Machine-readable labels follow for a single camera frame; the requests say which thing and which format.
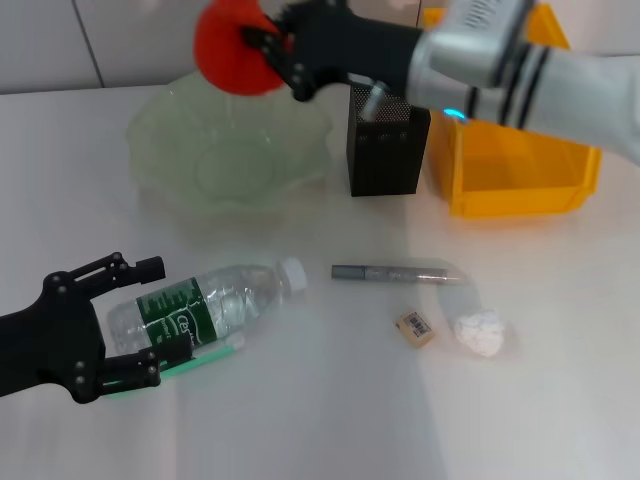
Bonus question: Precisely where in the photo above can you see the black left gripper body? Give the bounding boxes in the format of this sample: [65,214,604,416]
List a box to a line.
[0,272,109,405]

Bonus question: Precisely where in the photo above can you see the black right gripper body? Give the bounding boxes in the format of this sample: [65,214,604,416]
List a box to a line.
[288,0,427,102]

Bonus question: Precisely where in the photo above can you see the clear water bottle green label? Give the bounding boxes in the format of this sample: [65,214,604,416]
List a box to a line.
[107,257,307,357]

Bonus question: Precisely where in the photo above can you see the white paper ball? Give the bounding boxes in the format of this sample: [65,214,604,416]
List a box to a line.
[452,308,504,358]

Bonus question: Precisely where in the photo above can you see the black mesh pen holder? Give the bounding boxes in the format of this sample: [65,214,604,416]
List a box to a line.
[345,82,432,198]

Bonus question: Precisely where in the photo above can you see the green glass fruit bowl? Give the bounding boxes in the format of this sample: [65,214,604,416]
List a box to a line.
[124,74,334,222]

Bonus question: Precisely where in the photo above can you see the grey marker pen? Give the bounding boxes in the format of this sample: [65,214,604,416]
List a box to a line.
[330,263,470,288]

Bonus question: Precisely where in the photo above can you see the beige eraser with barcode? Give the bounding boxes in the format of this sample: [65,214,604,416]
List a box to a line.
[393,309,436,350]

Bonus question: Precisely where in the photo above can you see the yellow plastic bin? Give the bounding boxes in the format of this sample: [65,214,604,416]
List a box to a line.
[423,3,604,219]

